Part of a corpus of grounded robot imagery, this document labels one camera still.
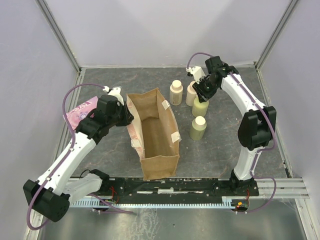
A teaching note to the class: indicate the green pump bottle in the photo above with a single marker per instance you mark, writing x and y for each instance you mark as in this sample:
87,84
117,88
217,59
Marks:
199,108

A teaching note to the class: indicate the white slotted cable duct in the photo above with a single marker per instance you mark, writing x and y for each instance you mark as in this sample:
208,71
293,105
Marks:
187,200

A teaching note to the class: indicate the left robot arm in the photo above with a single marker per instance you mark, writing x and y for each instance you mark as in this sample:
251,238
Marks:
51,195

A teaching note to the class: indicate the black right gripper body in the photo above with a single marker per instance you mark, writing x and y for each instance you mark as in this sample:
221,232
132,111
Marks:
205,87

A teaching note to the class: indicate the right aluminium frame post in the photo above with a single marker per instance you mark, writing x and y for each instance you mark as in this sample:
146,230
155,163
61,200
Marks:
276,33

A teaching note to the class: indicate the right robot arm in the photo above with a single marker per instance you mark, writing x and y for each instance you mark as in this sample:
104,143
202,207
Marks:
258,124

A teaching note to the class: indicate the green bottle cream cap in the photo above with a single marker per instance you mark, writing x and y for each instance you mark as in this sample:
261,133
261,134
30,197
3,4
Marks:
198,127

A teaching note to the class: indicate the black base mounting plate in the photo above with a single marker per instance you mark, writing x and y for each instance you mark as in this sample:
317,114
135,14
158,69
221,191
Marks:
124,186

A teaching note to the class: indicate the pink tissue pack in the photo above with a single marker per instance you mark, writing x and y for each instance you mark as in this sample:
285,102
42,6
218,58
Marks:
81,111

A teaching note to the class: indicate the aluminium corner frame post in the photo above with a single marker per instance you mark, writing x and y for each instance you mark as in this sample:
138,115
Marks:
47,13

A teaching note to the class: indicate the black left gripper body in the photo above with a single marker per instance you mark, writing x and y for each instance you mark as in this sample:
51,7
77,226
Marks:
121,118

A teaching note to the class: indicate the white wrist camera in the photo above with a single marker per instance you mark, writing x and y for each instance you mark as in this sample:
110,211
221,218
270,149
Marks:
196,72
115,92

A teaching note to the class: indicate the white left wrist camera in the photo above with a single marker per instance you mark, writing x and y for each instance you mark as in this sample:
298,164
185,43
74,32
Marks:
115,92

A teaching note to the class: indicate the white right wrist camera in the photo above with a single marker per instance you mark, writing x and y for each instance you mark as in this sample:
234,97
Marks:
196,72

